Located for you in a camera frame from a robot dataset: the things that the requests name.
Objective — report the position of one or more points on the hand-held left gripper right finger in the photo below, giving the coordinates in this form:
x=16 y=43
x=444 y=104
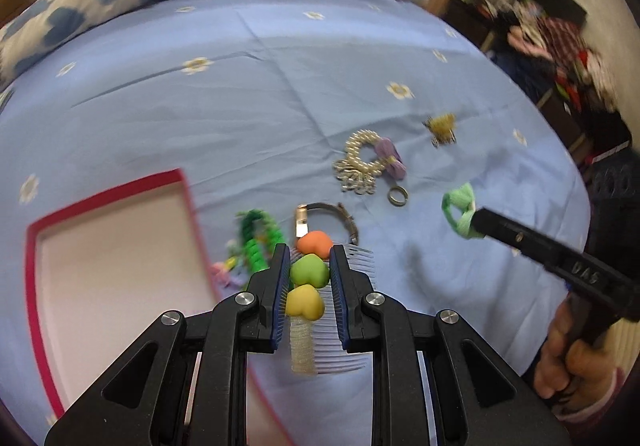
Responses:
x=340 y=296

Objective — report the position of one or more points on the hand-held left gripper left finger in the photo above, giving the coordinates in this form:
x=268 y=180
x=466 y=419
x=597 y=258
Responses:
x=280 y=296

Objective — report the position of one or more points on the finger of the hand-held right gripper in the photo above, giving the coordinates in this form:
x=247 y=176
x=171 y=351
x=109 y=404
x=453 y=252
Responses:
x=530 y=241

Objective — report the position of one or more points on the clear comb with coloured hearts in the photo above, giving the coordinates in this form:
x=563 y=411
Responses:
x=307 y=271

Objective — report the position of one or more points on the silver rhinestone hair clip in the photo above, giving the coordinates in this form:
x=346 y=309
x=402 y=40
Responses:
x=355 y=181

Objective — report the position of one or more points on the red box with white inside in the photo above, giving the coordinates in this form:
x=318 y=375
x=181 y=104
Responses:
x=110 y=266

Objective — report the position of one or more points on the person's right hand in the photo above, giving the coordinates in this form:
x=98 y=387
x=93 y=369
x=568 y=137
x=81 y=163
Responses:
x=565 y=366

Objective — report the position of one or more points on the pile of clothes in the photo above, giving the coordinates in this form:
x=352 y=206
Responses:
x=565 y=51

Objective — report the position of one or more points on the blue floral bed sheet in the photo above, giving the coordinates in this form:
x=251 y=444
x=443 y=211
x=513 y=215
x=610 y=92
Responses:
x=200 y=126

